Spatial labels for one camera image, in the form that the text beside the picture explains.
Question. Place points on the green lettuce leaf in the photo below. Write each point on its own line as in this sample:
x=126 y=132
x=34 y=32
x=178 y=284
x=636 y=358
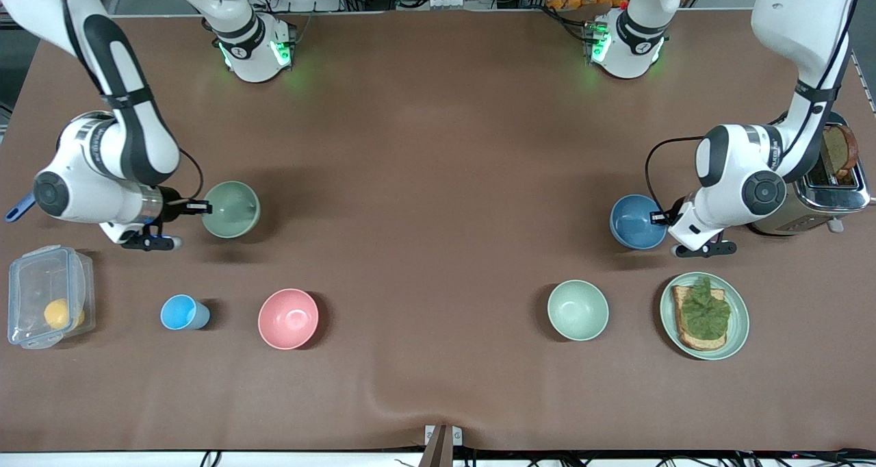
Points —
x=706 y=313

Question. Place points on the mint green plate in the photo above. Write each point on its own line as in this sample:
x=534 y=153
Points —
x=739 y=316

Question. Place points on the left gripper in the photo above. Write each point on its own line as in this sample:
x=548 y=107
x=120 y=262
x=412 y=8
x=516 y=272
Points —
x=673 y=214

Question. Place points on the clear plastic container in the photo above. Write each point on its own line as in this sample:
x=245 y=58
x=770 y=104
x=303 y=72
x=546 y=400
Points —
x=34 y=282

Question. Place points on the blue cup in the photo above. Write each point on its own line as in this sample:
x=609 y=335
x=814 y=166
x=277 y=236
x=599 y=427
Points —
x=179 y=312

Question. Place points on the sage green bowl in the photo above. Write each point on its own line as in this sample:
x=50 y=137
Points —
x=233 y=210

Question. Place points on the pink bowl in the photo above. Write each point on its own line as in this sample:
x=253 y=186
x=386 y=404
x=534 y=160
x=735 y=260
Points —
x=288 y=319

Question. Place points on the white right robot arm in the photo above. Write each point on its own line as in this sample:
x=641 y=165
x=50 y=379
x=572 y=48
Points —
x=75 y=193

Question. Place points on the bread slice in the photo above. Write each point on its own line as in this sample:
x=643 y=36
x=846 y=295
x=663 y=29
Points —
x=691 y=342

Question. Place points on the yellow lemon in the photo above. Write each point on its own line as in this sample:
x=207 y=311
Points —
x=58 y=313

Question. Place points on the beige chrome toaster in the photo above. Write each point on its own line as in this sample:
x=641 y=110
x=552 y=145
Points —
x=831 y=196

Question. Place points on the brown toast slice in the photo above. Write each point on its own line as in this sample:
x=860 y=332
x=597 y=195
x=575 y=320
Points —
x=840 y=148

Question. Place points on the metal table edge bracket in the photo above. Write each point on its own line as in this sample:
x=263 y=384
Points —
x=443 y=443

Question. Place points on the white power strip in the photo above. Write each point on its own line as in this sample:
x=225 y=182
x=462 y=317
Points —
x=452 y=2

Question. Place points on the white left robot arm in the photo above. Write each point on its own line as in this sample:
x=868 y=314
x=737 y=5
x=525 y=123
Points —
x=736 y=159

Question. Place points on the mint green bowl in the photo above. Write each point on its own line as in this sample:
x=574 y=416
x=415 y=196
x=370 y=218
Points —
x=578 y=310

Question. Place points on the blue bowl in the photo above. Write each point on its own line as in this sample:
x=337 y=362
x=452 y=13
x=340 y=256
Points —
x=635 y=224

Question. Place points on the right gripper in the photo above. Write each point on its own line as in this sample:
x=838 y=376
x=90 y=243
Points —
x=175 y=208

